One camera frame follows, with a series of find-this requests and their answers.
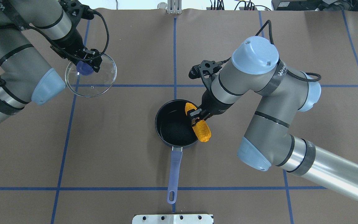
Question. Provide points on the glass lid with blue knob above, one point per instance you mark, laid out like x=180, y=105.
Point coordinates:
x=86, y=81

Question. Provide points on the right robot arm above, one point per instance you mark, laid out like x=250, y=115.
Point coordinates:
x=255, y=65

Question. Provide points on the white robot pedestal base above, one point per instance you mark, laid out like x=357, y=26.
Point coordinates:
x=173, y=219

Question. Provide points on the dark blue saucepan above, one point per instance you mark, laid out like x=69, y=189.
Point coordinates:
x=174, y=129

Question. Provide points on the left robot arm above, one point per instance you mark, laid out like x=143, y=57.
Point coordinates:
x=27, y=76

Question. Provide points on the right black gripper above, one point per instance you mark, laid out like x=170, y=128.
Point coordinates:
x=213, y=105

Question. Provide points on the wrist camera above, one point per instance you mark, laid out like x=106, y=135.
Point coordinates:
x=205, y=68
x=74, y=9

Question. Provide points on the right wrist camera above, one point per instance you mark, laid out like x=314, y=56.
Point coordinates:
x=205, y=68

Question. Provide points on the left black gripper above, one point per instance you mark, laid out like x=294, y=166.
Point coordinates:
x=70, y=40

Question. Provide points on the yellow plastic corn cob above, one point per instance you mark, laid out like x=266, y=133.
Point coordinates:
x=200, y=127

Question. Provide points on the aluminium frame post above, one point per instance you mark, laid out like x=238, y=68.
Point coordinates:
x=174, y=6

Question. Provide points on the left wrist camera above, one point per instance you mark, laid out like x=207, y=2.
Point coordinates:
x=74, y=9

